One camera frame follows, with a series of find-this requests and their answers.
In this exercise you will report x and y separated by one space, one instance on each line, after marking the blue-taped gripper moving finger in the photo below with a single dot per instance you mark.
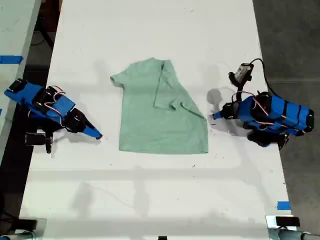
90 133
218 117

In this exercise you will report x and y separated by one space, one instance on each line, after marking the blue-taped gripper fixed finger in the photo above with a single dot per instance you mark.
93 127
218 114

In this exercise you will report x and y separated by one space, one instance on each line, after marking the pale green T-shirt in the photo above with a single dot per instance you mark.
162 125

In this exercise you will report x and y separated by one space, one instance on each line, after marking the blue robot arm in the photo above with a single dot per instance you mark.
280 112
53 105

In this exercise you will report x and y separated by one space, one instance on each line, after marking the long blue tape strip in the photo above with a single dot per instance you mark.
11 59

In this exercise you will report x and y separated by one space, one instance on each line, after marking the pale side table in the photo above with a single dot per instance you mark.
12 37

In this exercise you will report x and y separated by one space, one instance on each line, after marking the short blue tape strip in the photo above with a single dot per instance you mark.
283 205

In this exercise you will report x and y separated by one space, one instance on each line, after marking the small black box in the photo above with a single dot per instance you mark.
28 224
287 221

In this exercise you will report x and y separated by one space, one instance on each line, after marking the grey metal pipe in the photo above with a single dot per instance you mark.
20 236
292 235

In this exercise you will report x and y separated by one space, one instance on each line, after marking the black camera stalk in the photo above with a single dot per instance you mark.
49 144
238 91

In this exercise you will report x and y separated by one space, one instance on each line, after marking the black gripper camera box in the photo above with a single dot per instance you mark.
34 139
242 72

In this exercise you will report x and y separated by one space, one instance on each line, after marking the metal table bracket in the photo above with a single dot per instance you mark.
270 221
40 225

